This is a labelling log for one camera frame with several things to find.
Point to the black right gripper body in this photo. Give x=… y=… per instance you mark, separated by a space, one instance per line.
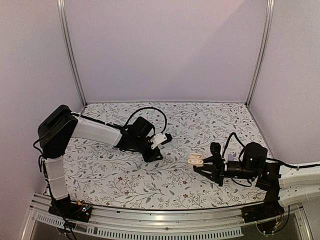
x=222 y=169

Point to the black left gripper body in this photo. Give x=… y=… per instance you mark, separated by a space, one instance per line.
x=147 y=157

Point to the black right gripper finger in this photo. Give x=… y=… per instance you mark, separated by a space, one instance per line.
x=210 y=173
x=214 y=160

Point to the cream earbud charging case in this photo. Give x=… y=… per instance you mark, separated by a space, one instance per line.
x=195 y=159

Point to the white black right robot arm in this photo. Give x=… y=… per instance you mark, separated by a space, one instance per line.
x=284 y=184

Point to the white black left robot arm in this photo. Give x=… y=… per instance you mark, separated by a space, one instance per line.
x=109 y=156

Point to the purple round case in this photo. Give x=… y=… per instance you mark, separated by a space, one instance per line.
x=230 y=157

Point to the floral patterned table mat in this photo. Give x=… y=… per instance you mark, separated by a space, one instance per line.
x=194 y=126

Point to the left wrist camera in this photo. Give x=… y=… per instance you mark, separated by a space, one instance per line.
x=160 y=139

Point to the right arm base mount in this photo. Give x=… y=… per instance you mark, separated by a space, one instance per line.
x=268 y=217

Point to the front aluminium rail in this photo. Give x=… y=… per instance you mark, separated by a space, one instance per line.
x=113 y=223

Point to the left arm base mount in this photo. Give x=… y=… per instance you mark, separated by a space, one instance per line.
x=77 y=211

